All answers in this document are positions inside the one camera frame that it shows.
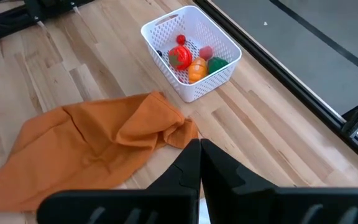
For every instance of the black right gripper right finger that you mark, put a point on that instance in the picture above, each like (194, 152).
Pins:
(259, 205)

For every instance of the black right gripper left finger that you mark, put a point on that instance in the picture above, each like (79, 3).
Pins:
(154, 202)

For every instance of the toy orange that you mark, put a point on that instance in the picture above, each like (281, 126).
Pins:
(197, 71)

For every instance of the red toy tomato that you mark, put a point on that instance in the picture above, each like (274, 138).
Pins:
(181, 57)

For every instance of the green toy pepper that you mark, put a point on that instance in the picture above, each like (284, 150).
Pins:
(217, 64)

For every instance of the pink toy peach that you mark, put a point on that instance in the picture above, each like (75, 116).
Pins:
(206, 52)

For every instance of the orange cloth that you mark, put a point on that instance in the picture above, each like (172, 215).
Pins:
(82, 149)

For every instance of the white perforated plastic basket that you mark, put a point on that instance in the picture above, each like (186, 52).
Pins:
(166, 34)

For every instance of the black arched frame bracket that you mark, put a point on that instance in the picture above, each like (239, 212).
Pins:
(357, 116)

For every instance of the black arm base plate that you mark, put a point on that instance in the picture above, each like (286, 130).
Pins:
(51, 4)

